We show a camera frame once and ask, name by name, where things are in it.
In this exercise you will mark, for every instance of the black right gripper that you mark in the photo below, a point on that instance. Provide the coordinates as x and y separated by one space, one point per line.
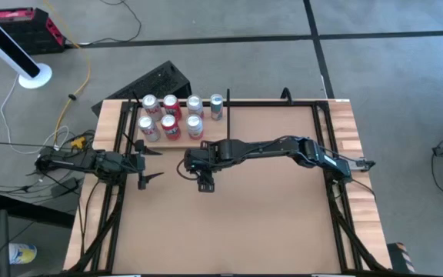
206 155

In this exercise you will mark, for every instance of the red black tool case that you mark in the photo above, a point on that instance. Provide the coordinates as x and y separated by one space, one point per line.
33 34

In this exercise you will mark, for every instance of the wooden tray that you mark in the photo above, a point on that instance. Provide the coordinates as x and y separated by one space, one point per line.
215 131

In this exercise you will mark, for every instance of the red strawberry Fanta can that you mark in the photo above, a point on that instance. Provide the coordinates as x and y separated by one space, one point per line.
173 109
171 130

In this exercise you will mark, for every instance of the white pink Spindrift can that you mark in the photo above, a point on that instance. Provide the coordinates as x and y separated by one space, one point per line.
195 130
196 107

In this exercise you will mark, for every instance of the slim silver teal can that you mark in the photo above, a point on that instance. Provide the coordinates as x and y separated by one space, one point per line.
217 109

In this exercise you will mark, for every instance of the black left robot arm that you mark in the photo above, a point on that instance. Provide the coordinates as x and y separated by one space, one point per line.
75 163

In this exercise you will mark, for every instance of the silver Diet Coke can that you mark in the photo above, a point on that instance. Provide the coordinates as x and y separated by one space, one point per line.
153 109
150 131

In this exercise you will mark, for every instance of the black aluminium table frame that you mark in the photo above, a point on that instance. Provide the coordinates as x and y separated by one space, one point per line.
260 103

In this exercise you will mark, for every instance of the black orange striped box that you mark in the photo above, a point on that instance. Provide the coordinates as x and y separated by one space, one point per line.
398 259

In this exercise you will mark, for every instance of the yellow power plug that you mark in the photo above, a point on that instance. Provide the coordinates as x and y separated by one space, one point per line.
77 142

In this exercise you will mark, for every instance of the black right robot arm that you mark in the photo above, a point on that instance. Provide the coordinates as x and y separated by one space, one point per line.
283 148

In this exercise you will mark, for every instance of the black power adapter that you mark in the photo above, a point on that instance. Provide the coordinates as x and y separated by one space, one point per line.
64 187

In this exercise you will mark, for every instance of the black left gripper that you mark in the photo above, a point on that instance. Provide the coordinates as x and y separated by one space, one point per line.
140 165

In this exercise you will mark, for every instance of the white black tower fan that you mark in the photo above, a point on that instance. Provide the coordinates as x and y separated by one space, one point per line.
8 44

